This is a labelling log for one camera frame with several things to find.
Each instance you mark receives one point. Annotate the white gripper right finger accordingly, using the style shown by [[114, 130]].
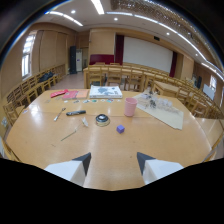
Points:
[[157, 168]]

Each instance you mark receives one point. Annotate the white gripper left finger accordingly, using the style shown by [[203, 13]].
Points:
[[68, 169]]

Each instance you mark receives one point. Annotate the metal spoon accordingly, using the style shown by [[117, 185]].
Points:
[[59, 114]]

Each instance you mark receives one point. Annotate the purple cube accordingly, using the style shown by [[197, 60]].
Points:
[[120, 129]]

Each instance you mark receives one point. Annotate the black marker pen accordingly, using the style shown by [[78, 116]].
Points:
[[75, 113]]

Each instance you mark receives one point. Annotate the tan cardboard sheet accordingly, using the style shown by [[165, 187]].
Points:
[[161, 111]]

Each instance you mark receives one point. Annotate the clear plastic bag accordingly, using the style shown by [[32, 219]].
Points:
[[156, 101]]

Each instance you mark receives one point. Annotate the pink plastic cup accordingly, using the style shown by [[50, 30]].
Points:
[[130, 106]]

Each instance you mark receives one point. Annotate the pink red booklet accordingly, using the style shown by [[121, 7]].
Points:
[[70, 95]]

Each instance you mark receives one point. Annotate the orange booklet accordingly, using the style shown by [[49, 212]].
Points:
[[82, 94]]

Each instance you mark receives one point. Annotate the red packet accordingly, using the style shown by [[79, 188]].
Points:
[[59, 93]]

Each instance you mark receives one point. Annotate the white printed book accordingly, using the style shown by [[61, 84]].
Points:
[[105, 91]]

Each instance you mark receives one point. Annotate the wooden chair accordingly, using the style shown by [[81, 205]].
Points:
[[114, 76], [134, 80], [95, 76]]

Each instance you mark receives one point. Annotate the white standing air conditioner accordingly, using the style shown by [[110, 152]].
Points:
[[79, 60]]

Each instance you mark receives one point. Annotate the dark red podium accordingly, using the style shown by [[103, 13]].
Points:
[[101, 59]]

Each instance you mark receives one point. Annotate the white projection screen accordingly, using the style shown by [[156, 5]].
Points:
[[147, 54]]

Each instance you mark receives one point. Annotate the dark red curtain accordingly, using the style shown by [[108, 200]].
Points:
[[119, 49]]

